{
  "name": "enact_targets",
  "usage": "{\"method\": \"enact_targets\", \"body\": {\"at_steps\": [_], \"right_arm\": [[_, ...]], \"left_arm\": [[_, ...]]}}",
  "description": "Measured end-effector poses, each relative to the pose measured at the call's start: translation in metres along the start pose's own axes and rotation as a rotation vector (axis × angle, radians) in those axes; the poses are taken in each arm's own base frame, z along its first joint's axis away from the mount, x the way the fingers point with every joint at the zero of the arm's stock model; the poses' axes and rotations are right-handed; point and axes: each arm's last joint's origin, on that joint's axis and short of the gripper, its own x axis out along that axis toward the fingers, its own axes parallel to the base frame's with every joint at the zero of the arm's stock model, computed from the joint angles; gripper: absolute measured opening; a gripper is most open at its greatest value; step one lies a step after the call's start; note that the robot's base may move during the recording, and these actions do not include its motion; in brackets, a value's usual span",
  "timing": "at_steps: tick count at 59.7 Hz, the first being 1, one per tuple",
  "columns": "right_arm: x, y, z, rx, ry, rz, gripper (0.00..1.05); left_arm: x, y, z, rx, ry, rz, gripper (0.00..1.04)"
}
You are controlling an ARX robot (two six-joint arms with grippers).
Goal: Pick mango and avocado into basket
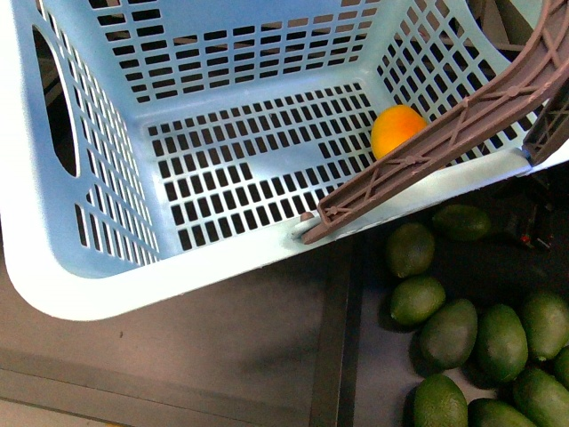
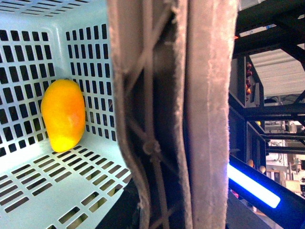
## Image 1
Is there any brown basket handle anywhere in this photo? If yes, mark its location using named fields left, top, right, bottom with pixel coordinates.
left=301, top=1, right=568, bottom=244

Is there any yellow mango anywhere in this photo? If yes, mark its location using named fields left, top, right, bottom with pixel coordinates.
left=370, top=105, right=428, bottom=160

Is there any dark green avocado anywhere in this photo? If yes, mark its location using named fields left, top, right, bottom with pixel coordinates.
left=431, top=204, right=492, bottom=242

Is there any green avocado bottom right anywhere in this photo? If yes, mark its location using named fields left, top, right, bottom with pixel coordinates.
left=512, top=368, right=568, bottom=427

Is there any light blue plastic basket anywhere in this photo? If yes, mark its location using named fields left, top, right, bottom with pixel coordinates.
left=1, top=1, right=568, bottom=321

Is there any green avocado bottom middle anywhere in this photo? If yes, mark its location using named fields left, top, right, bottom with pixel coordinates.
left=468, top=399, right=536, bottom=427

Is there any green avocado top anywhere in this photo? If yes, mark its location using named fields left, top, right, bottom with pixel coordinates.
left=385, top=222, right=436, bottom=278

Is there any green avocado right edge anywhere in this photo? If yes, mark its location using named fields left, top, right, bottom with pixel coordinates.
left=553, top=346, right=569, bottom=390

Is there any green avocado centre right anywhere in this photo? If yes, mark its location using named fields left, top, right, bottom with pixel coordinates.
left=474, top=304, right=529, bottom=383

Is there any green avocado far right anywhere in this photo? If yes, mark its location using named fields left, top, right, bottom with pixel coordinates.
left=520, top=292, right=568, bottom=361

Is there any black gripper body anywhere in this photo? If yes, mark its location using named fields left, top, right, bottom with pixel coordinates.
left=501, top=171, right=568, bottom=249

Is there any green avocado bottom left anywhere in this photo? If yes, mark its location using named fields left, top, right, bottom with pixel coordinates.
left=413, top=374, right=468, bottom=427

